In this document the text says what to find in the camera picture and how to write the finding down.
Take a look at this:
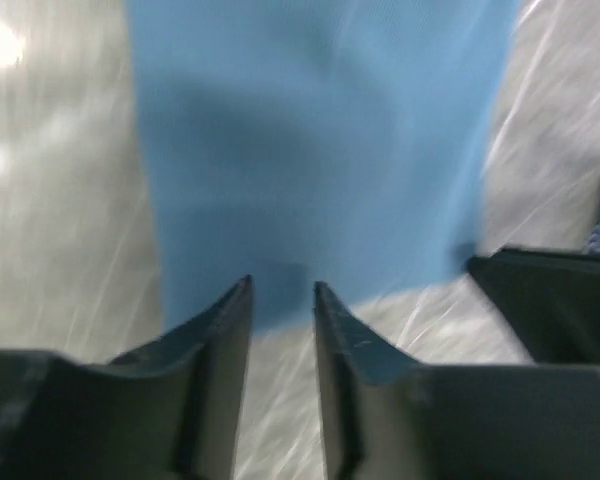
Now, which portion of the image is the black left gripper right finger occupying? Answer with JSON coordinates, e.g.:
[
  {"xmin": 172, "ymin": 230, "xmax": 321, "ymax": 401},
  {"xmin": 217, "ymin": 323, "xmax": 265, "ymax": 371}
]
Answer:
[{"xmin": 314, "ymin": 282, "xmax": 420, "ymax": 475}]

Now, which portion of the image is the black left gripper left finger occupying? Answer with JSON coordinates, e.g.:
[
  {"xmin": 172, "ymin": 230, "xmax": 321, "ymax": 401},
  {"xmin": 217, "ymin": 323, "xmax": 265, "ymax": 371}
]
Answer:
[{"xmin": 111, "ymin": 275, "xmax": 254, "ymax": 473}]

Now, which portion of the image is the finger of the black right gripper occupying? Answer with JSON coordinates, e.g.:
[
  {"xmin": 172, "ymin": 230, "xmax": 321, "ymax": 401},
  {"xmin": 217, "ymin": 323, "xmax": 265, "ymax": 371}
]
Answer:
[{"xmin": 467, "ymin": 248, "xmax": 600, "ymax": 365}]

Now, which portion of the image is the teal tank top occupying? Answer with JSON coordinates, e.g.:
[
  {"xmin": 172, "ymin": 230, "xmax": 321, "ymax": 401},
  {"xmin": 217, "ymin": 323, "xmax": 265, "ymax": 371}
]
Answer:
[{"xmin": 127, "ymin": 0, "xmax": 519, "ymax": 330}]

